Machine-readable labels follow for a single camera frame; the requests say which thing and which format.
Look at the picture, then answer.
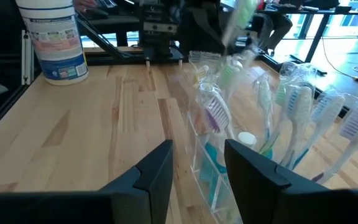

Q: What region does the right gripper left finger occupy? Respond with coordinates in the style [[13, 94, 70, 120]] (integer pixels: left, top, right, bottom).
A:
[[0, 139, 174, 224]]

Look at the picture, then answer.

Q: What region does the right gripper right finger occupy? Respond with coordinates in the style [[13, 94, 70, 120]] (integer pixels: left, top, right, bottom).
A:
[[224, 139, 358, 224]]

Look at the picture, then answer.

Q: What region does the purple toothbrush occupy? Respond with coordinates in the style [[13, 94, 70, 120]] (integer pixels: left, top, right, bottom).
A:
[[311, 99, 358, 185], [197, 86, 237, 141]]

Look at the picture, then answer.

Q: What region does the clear acrylic organizer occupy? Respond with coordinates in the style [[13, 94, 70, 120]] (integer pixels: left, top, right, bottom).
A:
[[186, 51, 260, 224]]

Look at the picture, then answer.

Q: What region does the person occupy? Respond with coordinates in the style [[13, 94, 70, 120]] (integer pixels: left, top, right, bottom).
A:
[[256, 0, 295, 57]]

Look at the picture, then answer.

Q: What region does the black keyboard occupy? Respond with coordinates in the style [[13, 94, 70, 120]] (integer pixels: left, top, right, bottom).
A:
[[96, 0, 118, 9]]

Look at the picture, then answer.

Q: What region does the black computer mouse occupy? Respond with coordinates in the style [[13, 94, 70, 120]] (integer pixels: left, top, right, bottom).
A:
[[84, 8, 110, 19]]

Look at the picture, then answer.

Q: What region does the black table with window view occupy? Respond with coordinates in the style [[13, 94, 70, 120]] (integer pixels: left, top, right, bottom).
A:
[[258, 4, 358, 63]]

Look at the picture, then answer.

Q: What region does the person's hand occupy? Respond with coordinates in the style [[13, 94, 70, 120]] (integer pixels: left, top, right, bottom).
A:
[[72, 0, 98, 12]]

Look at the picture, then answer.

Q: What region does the black aluminium table frame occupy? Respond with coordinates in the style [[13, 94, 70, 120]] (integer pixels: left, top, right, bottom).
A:
[[0, 12, 358, 144]]

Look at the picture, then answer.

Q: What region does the silver bracket strip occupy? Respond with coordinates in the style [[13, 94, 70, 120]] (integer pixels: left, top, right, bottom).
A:
[[21, 29, 35, 86]]

